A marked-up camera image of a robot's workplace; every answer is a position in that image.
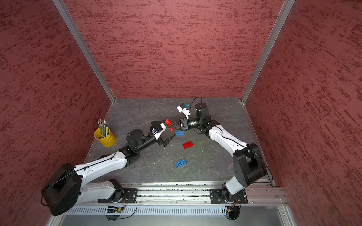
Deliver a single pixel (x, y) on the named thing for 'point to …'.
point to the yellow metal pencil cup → (109, 141)
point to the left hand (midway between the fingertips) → (169, 128)
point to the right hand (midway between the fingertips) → (171, 130)
